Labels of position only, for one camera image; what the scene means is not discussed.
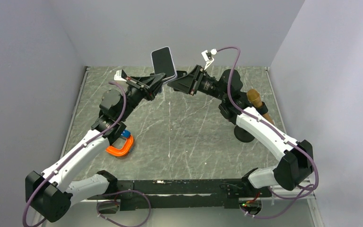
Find black phone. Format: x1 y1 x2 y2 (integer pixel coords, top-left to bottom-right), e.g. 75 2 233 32
150 46 177 81

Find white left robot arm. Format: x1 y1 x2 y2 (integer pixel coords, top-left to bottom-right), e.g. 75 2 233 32
25 72 165 222

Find blue toy brick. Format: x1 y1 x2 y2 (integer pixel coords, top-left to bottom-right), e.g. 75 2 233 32
121 130 131 139

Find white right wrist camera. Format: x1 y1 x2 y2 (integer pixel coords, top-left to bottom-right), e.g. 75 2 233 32
201 49 217 70

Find orange ring toy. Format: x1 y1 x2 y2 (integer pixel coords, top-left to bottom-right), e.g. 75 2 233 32
105 135 135 157

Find black microphone stand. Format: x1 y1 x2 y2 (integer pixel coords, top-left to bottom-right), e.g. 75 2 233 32
234 106 273 145

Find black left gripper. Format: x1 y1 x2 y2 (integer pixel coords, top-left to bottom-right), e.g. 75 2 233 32
119 73 167 121

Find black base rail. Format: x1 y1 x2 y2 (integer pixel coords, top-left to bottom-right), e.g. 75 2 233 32
89 178 271 211

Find aluminium frame rail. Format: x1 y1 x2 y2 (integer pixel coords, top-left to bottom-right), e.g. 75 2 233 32
268 185 315 200

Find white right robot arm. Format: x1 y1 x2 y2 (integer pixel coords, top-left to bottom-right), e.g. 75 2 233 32
168 65 314 197

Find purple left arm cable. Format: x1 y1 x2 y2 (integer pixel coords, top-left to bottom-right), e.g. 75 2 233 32
22 81 152 227

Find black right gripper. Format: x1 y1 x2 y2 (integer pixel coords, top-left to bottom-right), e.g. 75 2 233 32
168 65 228 101

